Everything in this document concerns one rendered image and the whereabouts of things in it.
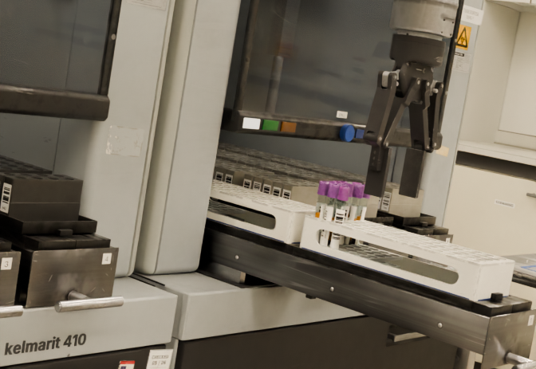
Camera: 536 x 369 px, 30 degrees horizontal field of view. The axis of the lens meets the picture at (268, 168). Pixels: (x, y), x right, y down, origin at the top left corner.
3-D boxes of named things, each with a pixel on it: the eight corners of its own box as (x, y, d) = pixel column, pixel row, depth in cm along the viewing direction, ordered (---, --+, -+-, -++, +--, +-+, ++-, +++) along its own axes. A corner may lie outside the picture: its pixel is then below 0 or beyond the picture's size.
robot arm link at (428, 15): (470, 3, 141) (463, 45, 141) (416, -2, 147) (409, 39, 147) (437, -7, 134) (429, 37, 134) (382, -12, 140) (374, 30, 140)
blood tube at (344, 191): (325, 258, 145) (338, 184, 144) (336, 260, 146) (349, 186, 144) (327, 261, 144) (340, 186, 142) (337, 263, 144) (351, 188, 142)
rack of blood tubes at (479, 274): (295, 255, 147) (302, 213, 147) (336, 253, 155) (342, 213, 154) (472, 311, 128) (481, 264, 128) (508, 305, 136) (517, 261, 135)
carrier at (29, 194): (68, 221, 135) (75, 178, 135) (78, 224, 134) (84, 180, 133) (-4, 221, 126) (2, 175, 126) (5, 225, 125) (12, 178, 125)
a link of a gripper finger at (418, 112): (401, 78, 143) (407, 75, 144) (407, 150, 147) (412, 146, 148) (424, 81, 140) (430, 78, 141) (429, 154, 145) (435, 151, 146)
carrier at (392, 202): (411, 217, 201) (416, 187, 200) (419, 219, 199) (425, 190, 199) (378, 217, 192) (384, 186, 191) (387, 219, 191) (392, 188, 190)
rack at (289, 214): (151, 210, 168) (157, 173, 167) (194, 210, 175) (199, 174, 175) (286, 252, 149) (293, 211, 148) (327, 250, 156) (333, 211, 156)
